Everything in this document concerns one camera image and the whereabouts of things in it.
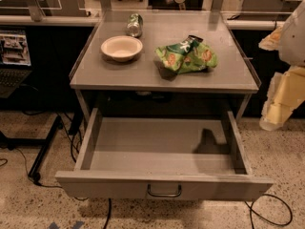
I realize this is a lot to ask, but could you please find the grey open top drawer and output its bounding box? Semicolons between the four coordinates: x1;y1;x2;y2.
55;110;273;201

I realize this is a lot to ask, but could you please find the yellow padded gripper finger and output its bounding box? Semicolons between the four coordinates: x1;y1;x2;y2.
259;66;305;131

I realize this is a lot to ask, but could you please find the green soda can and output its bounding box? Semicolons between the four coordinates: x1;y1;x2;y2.
127;13;143;37

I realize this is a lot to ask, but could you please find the grey cabinet table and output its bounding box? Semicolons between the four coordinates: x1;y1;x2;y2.
69;9;262;135

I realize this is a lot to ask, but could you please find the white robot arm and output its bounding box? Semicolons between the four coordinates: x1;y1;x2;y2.
258;1;305;131

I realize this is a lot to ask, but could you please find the black stand base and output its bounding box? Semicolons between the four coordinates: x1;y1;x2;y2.
0;114;64;183

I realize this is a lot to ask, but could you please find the black floor cable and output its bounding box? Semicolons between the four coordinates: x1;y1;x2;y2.
244;193;294;229
0;112;89;202
102;198;112;229

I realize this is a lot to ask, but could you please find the black metal drawer handle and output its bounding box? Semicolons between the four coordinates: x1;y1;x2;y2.
147;184;182;198

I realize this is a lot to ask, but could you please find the black floor cable centre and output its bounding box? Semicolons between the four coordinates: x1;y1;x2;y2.
102;198;112;229

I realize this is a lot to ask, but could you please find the laptop computer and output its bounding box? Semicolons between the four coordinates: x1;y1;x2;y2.
0;29;32;98

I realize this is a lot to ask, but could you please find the green rice chip bag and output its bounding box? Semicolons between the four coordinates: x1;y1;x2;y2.
154;35;218;77

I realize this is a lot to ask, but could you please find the black floor cable right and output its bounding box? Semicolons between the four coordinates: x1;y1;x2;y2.
244;193;294;229

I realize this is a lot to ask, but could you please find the black floor cable left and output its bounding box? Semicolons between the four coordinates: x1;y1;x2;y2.
0;112;89;202

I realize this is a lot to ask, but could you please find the white paper bowl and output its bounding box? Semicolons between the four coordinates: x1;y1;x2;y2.
101;35;143;62

